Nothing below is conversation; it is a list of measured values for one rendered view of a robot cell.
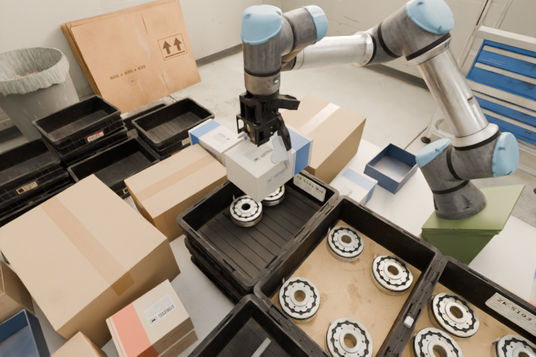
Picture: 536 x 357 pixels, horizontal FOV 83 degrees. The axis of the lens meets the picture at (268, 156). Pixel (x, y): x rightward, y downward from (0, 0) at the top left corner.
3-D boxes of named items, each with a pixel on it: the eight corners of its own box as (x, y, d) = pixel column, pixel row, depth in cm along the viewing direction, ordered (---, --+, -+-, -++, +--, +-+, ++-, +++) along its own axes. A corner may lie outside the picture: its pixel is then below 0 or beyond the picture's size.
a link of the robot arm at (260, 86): (262, 56, 64) (290, 69, 60) (262, 76, 67) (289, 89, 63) (235, 68, 61) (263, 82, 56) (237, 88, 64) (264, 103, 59)
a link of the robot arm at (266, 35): (295, 9, 53) (258, 21, 49) (292, 68, 60) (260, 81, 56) (266, -1, 57) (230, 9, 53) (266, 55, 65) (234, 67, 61)
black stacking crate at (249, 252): (269, 173, 114) (269, 151, 107) (335, 216, 100) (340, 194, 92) (183, 241, 93) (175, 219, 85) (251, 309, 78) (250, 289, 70)
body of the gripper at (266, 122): (236, 135, 71) (232, 89, 63) (262, 119, 75) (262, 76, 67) (258, 150, 67) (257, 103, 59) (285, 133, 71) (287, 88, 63)
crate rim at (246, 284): (269, 154, 108) (269, 149, 107) (340, 197, 93) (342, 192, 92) (175, 223, 86) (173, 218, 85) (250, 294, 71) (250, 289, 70)
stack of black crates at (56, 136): (124, 146, 230) (100, 92, 199) (144, 167, 212) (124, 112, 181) (64, 174, 207) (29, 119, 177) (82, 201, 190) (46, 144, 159)
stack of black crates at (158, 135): (199, 147, 228) (187, 96, 198) (223, 167, 212) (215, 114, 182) (150, 174, 207) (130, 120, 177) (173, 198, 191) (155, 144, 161)
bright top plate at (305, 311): (297, 270, 81) (297, 269, 80) (327, 297, 76) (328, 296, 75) (270, 297, 76) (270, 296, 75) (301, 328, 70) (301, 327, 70)
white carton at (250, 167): (279, 144, 91) (280, 119, 85) (309, 163, 84) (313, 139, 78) (226, 178, 80) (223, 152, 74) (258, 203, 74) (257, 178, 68)
